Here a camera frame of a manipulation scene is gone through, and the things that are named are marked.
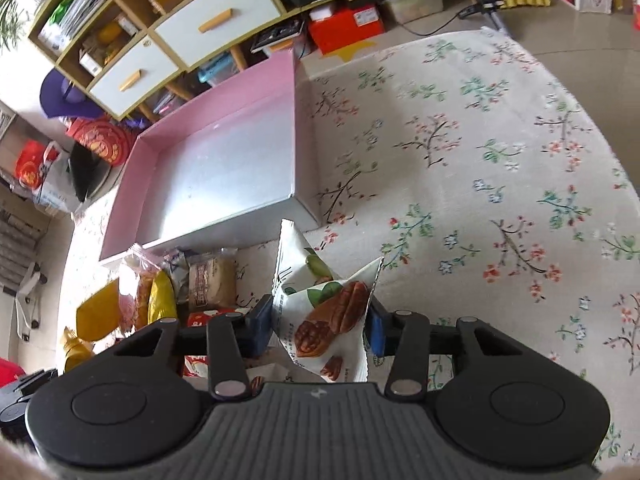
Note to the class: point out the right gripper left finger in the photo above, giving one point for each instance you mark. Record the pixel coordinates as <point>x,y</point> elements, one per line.
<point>232,338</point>

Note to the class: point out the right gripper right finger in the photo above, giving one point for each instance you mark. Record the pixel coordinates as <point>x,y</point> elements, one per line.
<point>404,336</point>

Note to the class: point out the yellow chip bag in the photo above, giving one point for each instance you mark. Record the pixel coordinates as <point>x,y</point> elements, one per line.
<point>162,302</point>

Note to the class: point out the white pecan snack bag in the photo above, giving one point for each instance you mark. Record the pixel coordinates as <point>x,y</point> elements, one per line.
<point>317,316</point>

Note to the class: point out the yellow wafer snack pack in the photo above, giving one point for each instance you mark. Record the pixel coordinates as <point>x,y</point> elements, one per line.
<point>99,315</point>

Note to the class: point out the pink rice crisp packet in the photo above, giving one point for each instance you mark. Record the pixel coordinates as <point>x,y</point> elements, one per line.
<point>136,273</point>

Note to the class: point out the floral white rug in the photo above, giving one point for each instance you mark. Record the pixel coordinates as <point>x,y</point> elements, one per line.
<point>500,213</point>

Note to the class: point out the pink cardboard box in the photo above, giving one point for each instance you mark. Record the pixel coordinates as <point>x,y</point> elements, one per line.
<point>224,169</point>

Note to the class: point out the red shopping bag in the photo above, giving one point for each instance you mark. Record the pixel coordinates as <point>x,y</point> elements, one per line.
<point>33,162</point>

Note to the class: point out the red lantern gift bag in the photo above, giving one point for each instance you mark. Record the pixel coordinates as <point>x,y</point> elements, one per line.
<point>109,141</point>

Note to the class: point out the purple hat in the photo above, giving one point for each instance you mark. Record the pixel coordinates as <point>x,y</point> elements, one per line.
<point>61,98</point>

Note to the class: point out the red shoe box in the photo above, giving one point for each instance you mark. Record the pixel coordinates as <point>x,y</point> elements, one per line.
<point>346,27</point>

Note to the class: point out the wooden tv cabinet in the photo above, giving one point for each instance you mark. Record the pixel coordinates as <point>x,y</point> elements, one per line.
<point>164,45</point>

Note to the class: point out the clear storage bin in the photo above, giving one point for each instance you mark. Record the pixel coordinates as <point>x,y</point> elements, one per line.
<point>406,11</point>

